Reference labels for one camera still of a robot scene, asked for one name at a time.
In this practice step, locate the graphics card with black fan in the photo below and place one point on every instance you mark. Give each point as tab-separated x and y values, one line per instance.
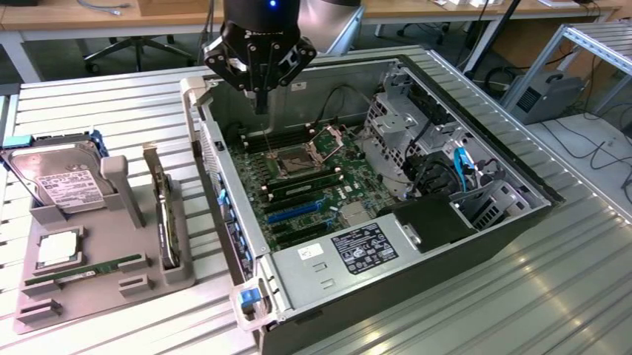
164	222

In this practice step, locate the CPU socket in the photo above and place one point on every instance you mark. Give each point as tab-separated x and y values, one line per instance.
295	162

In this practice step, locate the long black expansion slot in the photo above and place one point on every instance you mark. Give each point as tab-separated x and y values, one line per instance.
291	206

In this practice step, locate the metal disk bay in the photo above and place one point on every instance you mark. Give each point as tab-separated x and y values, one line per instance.
489	212

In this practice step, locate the blue disk caddy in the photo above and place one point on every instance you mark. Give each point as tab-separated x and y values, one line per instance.
17	142

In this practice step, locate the silver CPU chip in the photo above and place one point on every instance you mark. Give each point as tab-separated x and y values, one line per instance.
57	248

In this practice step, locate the silver hard disk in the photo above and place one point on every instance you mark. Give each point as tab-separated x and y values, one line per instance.
53	174

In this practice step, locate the black plastic fan shroud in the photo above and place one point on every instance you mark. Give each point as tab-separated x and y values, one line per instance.
434	222

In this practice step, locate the green RAM stick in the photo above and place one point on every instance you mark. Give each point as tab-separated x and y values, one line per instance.
306	187
79	275

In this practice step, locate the green motherboard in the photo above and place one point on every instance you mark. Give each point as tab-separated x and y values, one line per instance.
358	174

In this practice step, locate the silver chipset heat sink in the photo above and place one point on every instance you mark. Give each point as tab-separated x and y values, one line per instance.
356	215

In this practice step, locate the black slanted pole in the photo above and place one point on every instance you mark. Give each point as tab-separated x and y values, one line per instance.
493	33

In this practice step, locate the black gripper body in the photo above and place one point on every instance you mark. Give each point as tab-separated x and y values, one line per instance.
262	18

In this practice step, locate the aluminium frame table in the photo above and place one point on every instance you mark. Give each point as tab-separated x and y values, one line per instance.
600	38

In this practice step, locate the thin locking lever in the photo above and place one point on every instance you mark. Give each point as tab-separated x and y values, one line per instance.
268	144

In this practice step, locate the grey power supply unit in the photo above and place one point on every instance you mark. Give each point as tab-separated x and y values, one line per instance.
306	275

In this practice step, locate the grey parts rack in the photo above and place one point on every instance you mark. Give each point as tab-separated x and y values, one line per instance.
99	255

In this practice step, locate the black office chair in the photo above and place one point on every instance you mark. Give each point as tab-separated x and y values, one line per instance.
423	26
139	42

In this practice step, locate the blue case latch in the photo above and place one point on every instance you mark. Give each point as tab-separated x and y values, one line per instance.
248	297

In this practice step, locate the grey controller box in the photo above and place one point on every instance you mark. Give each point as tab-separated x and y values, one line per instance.
548	98

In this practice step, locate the metal socket cover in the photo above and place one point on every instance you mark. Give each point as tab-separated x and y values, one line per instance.
314	149

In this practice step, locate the wooden desk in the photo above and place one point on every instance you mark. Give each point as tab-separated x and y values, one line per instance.
59	20
419	12

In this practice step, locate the black monitor base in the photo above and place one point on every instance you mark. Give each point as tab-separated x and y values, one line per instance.
20	2

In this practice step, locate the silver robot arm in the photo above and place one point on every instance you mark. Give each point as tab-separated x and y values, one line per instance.
335	22

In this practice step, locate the open black PC case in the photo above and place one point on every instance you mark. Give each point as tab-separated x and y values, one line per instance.
394	303

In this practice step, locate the metal drive cage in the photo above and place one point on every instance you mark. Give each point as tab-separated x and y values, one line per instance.
385	125

